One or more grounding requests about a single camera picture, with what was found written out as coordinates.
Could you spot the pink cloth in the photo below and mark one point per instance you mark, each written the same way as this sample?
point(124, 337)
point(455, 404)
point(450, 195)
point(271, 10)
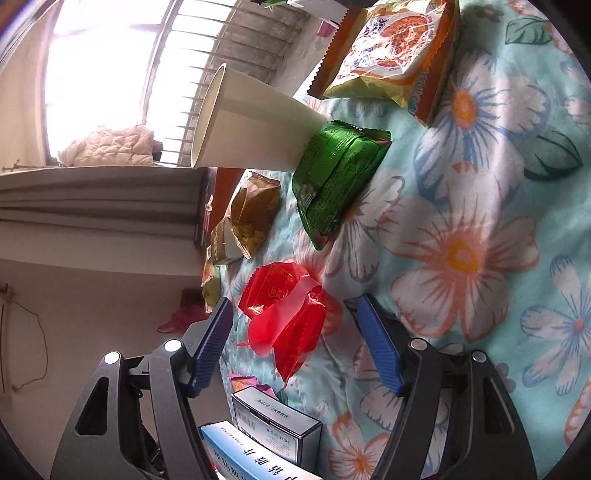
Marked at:
point(184, 316)

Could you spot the floral light blue blanket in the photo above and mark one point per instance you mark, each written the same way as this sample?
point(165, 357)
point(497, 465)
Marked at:
point(461, 207)

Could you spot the orange and white snack packet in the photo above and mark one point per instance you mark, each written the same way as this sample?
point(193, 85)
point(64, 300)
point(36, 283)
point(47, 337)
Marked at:
point(392, 50)

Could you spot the red cardboard box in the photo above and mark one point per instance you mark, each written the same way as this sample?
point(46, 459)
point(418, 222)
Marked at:
point(224, 182)

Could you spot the white paper cup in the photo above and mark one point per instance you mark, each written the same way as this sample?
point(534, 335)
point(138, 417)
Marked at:
point(249, 124)

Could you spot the crumpled brown snack bag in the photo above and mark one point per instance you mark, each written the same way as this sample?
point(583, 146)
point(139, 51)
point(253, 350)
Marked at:
point(254, 207)

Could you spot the metal window railing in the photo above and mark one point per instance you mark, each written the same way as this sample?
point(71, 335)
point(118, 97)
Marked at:
point(258, 41)

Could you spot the white quilted jacket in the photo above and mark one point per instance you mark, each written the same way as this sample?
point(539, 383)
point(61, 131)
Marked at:
point(111, 145)

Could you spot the white dark-edged medicine box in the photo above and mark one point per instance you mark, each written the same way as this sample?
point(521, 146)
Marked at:
point(272, 415)

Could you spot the small pink wrapper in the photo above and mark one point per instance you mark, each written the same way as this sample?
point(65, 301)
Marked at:
point(244, 382)

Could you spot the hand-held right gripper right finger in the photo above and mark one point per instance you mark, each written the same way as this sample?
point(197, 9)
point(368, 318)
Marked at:
point(381, 344)

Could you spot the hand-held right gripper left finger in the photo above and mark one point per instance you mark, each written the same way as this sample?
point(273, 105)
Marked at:
point(210, 341)

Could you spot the light blue medicine box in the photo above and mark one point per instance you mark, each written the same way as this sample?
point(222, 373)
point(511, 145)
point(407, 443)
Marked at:
point(244, 457)

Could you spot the shiny green snack packet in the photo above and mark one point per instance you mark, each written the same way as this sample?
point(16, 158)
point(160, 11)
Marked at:
point(337, 180)

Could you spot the grey curtain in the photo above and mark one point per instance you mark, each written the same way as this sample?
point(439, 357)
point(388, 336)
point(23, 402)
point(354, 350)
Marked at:
point(92, 203)

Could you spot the red plastic wrapper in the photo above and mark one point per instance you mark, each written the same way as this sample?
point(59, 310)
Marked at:
point(295, 332)

